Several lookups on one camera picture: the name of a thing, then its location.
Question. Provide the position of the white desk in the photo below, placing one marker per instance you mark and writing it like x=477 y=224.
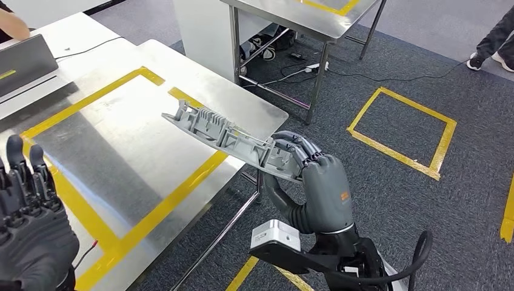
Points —
x=80 y=36

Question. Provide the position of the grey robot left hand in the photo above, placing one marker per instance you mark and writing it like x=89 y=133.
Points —
x=36 y=241

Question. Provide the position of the black white sneaker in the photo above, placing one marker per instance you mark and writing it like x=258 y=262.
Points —
x=267 y=52

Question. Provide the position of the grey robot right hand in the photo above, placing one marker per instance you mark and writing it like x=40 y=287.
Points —
x=327 y=192

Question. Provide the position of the white desk side panel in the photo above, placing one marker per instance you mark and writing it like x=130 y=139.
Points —
x=200 y=36

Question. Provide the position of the steel workbench table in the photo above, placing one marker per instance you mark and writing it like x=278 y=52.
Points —
x=120 y=152

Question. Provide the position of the white power strip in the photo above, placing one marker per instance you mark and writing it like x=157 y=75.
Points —
x=317 y=67

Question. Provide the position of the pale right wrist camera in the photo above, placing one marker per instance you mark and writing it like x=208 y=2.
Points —
x=275 y=235

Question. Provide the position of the grey laptop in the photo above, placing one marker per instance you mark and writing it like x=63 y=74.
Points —
x=24 y=64

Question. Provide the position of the black power adapter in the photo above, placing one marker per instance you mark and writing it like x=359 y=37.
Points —
x=298 y=56

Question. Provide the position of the silver plastic hubcap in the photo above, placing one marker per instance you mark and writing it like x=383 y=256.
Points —
x=225 y=136

